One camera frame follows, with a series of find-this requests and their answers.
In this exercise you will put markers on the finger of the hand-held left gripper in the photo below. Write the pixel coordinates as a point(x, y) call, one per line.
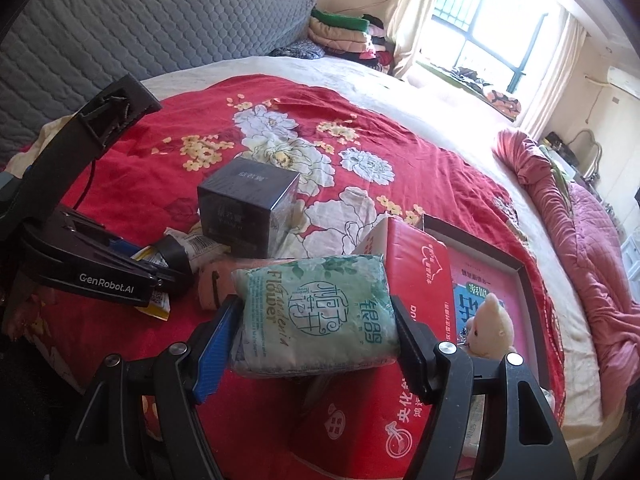
point(122, 247)
point(175, 262)

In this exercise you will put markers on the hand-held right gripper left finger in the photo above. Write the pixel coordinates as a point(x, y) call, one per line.
point(215, 355)

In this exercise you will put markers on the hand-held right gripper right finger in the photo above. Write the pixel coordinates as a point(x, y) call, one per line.
point(417, 355)

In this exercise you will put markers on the cream plush bear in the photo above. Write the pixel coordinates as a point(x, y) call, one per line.
point(492, 327)

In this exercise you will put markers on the green tissue packet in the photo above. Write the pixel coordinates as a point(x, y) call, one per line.
point(315, 315)

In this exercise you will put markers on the shallow box with pink print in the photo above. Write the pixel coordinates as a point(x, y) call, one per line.
point(520, 320)

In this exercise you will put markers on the white printed packet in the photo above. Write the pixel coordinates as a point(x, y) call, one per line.
point(205, 247)

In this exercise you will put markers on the pink folded towel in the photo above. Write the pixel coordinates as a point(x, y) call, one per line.
point(215, 280)

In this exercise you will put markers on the red cardboard carton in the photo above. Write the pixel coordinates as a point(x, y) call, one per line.
point(420, 275)

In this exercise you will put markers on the red floral blanket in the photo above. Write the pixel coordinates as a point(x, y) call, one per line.
point(150, 170)

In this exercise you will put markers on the dark blue square box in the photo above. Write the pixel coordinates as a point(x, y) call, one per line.
point(240, 195)

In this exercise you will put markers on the pink quilt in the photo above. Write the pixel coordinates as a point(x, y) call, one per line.
point(585, 260)

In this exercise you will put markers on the grey quilted headboard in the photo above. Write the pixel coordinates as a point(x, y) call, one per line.
point(150, 25)

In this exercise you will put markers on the green cloth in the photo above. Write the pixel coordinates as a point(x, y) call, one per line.
point(557, 170)

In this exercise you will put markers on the cream bed sheet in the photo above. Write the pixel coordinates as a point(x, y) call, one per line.
point(450, 125)

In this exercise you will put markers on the pale blue plastic bin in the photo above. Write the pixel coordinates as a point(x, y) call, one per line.
point(632, 260)

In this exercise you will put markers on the dark patterned cloth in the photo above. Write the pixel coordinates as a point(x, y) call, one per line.
point(300, 50)

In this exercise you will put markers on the orange floral cloth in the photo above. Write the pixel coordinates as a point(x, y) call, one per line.
point(502, 102)

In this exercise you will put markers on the metal chair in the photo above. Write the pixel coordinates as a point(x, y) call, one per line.
point(598, 157)

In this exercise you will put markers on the stack of folded clothes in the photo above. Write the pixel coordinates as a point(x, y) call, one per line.
point(340, 35)

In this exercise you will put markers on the dark crumpled clothes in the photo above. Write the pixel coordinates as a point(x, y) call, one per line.
point(465, 77)

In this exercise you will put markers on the cream curtain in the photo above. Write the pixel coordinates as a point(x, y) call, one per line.
point(415, 10)
point(555, 75)

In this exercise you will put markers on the barred window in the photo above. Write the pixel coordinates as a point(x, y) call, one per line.
point(500, 25)

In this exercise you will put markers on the white air conditioner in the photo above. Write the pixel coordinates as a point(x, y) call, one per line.
point(625, 84)

